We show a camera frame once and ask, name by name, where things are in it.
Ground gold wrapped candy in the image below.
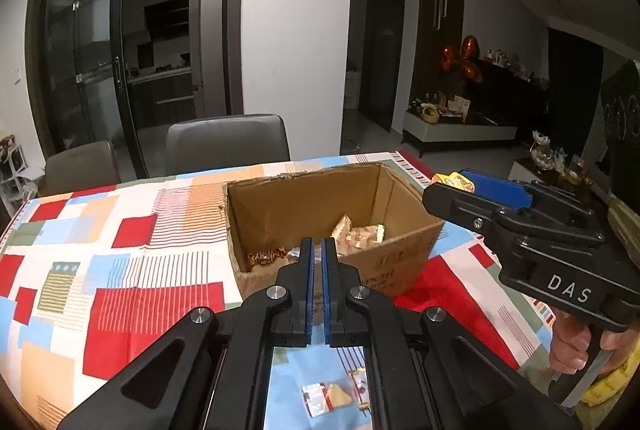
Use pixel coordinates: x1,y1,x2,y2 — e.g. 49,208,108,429
348,367,371,412

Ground grey chair behind table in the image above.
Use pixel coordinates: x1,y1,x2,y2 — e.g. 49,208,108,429
165,114,291,176

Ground white low bench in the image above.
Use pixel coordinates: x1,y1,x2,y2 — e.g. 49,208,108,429
401,112,516,154

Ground black glass sliding door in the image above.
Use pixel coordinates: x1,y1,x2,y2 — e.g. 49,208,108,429
25,0,148,180

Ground person's right hand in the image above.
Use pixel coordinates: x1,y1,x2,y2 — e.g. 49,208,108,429
548,307,640,376

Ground snacks inside box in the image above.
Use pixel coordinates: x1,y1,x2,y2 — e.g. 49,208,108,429
246,214,385,268

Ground grey chair on left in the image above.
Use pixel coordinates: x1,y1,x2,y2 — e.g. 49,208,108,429
43,141,120,195

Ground brown cardboard box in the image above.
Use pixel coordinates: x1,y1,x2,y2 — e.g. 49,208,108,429
224,164,444,298

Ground dark tall cabinet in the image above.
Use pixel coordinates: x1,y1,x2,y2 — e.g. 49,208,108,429
410,0,464,100

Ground cluttered shelf rack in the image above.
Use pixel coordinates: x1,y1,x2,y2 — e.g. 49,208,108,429
1,134,38,216

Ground red foil balloon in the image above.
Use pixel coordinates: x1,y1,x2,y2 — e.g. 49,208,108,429
440,34,483,83

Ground yellow snack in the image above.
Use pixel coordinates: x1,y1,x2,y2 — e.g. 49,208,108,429
430,172,475,194

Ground colourful patchwork tablecloth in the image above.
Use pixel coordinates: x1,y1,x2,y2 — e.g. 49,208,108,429
1,156,554,429

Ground clear wrapped snack packet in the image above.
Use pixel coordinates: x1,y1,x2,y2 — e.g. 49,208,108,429
302,382,354,418

